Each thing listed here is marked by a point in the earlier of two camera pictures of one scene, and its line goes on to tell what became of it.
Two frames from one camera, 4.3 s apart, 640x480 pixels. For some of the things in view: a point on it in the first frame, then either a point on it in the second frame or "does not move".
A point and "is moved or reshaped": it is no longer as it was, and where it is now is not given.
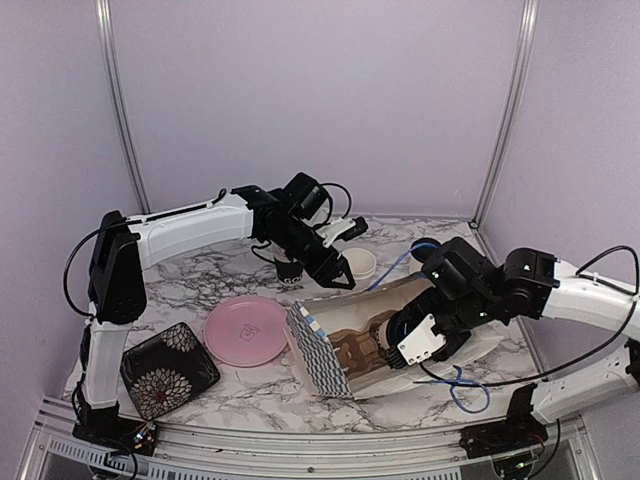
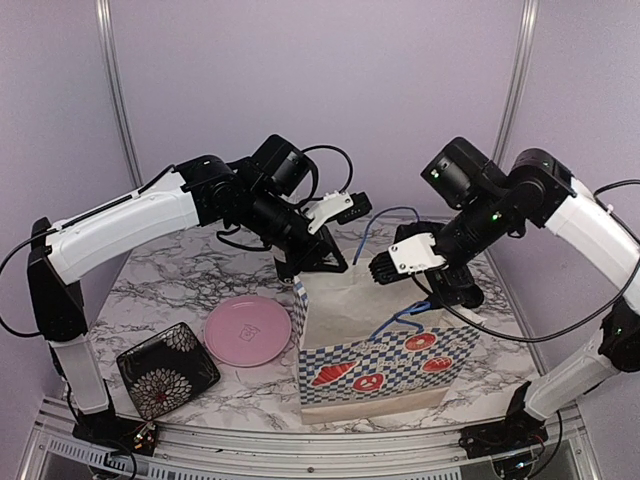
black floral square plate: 165,369 does not move
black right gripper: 423,301 to 446,285
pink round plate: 245,331 does not move
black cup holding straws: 289,272 does not move
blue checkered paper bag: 311,321 is moved or reshaped
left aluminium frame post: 104,12 does not move
